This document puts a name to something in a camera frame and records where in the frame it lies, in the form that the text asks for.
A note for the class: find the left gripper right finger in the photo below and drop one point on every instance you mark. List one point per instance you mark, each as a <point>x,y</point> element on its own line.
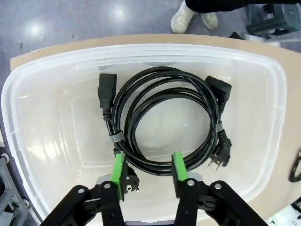
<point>179,169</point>

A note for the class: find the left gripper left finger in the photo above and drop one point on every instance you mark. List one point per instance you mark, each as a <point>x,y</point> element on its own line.
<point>118,169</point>

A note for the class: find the clear plastic storage bin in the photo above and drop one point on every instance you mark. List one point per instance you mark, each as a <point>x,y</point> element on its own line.
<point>58,117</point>

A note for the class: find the white teal floor object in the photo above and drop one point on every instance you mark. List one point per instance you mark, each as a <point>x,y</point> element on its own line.
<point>287,216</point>

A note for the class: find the person's white right sneaker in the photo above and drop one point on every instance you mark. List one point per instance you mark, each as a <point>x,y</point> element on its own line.
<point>181,20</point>

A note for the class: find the person's white sneaker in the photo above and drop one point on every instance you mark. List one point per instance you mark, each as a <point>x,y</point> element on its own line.
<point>181,20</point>
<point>210,20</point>

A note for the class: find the person's white left sneaker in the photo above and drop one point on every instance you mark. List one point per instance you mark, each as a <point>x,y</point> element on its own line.
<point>210,20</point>

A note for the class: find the person's black trousers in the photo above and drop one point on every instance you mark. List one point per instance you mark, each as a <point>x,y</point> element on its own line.
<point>211,4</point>

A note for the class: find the grey equipment base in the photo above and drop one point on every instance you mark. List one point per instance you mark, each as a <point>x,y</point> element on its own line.
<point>275,21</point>

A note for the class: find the dark metal stand frame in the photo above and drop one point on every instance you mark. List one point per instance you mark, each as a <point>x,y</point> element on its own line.
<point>9,200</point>

